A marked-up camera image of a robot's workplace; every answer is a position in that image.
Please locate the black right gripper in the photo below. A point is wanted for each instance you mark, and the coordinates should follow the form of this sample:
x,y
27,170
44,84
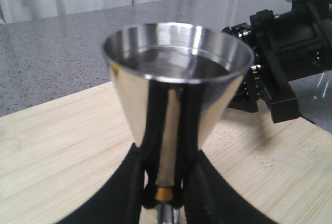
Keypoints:
x,y
289,46

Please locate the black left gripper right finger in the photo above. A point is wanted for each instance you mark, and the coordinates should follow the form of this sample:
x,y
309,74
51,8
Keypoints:
x,y
208,198

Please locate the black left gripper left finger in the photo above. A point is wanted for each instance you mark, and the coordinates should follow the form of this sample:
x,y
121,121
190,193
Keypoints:
x,y
119,199

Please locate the steel double jigger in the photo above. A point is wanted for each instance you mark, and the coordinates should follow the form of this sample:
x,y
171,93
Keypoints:
x,y
174,80

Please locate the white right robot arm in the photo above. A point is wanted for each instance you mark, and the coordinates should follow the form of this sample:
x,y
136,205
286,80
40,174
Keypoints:
x,y
287,47

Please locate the wooden cutting board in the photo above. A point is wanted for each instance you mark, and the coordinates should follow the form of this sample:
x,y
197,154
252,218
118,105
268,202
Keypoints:
x,y
56,155

